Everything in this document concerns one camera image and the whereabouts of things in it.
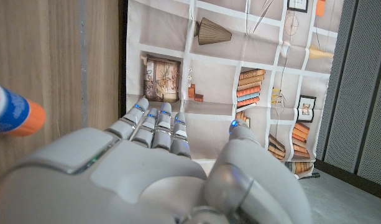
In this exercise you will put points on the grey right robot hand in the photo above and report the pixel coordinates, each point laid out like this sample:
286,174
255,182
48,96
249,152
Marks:
115,186

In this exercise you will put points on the orange glue stick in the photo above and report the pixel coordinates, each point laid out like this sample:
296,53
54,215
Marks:
13,112

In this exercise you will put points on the printed bookshelf backdrop cloth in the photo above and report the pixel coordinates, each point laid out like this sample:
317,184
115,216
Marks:
215,77

